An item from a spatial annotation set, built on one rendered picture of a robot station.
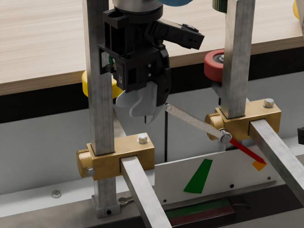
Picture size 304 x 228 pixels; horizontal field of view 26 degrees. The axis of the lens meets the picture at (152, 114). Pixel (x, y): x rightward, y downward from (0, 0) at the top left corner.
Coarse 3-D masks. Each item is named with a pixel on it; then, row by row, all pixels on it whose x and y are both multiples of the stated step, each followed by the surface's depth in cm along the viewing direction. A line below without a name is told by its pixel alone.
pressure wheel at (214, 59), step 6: (210, 54) 134; (216, 54) 134; (222, 54) 134; (204, 60) 133; (210, 60) 132; (216, 60) 132; (222, 60) 132; (204, 66) 133; (210, 66) 131; (216, 66) 130; (222, 66) 130; (204, 72) 134; (210, 72) 131; (216, 72) 130; (222, 72) 130; (210, 78) 132; (216, 78) 131; (222, 78) 131
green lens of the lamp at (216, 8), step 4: (212, 0) 115; (216, 0) 113; (220, 0) 113; (224, 0) 112; (212, 4) 115; (216, 4) 114; (220, 4) 113; (224, 4) 113; (216, 8) 114; (220, 8) 113; (224, 8) 113; (224, 12) 113
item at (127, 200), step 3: (120, 198) 127; (123, 198) 127; (126, 198) 127; (129, 198) 128; (132, 198) 128; (126, 201) 127; (129, 201) 127; (132, 201) 127; (120, 204) 126; (123, 204) 126; (126, 204) 127
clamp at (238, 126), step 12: (216, 108) 124; (252, 108) 124; (264, 108) 124; (276, 108) 124; (216, 120) 121; (228, 120) 121; (240, 120) 121; (252, 120) 122; (276, 120) 124; (240, 132) 123; (276, 132) 126
